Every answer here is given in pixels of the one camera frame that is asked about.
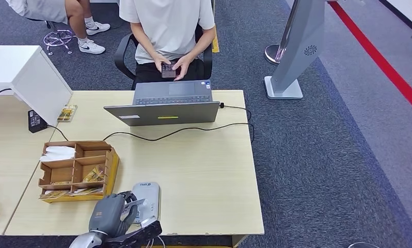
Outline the person's right hand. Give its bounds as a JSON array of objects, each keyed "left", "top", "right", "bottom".
[{"left": 152, "top": 53, "right": 171, "bottom": 73}]

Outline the person's left hand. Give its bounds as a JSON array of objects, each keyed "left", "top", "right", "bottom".
[{"left": 173, "top": 54, "right": 195, "bottom": 82}]

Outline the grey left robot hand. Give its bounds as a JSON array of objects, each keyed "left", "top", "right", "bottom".
[{"left": 88, "top": 191, "right": 147, "bottom": 239}]

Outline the black smartphone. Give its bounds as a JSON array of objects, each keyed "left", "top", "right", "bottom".
[{"left": 161, "top": 63, "right": 179, "bottom": 79}]

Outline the person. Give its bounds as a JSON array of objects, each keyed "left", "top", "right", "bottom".
[
  {"left": 118, "top": 0, "right": 216, "bottom": 91},
  {"left": 5, "top": 0, "right": 112, "bottom": 55}
]

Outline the grey card reader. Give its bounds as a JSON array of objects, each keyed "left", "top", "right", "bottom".
[{"left": 132, "top": 182, "right": 161, "bottom": 224}]

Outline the black office chair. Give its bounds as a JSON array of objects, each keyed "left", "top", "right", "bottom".
[{"left": 114, "top": 24, "right": 214, "bottom": 90}]

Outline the wooden divided box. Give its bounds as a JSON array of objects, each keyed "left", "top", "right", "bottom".
[{"left": 38, "top": 140, "right": 120, "bottom": 204}]

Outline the grey laptop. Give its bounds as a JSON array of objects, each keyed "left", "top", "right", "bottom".
[{"left": 103, "top": 80, "right": 221, "bottom": 127}]

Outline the white tissue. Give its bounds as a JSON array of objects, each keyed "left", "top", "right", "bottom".
[{"left": 39, "top": 146, "right": 76, "bottom": 163}]

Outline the chrome stanchion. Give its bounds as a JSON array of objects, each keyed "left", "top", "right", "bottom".
[{"left": 264, "top": 0, "right": 299, "bottom": 66}]

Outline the chrome stool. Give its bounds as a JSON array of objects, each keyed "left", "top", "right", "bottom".
[{"left": 43, "top": 20, "right": 75, "bottom": 56}]

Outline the black power adapter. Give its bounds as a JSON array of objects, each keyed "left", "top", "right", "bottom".
[{"left": 27, "top": 109, "right": 49, "bottom": 134}]

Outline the grey kiosk stand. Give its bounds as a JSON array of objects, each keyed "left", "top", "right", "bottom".
[{"left": 264, "top": 0, "right": 326, "bottom": 100}]

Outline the white platform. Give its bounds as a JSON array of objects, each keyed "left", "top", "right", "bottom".
[{"left": 378, "top": 0, "right": 412, "bottom": 39}]

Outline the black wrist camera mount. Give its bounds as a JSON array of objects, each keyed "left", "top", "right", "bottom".
[{"left": 103, "top": 216, "right": 163, "bottom": 248}]

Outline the white looped cable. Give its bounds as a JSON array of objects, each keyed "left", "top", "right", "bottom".
[{"left": 146, "top": 236, "right": 166, "bottom": 248}]

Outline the black laptop cable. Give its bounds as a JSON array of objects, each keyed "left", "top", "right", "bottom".
[{"left": 46, "top": 102, "right": 255, "bottom": 143}]

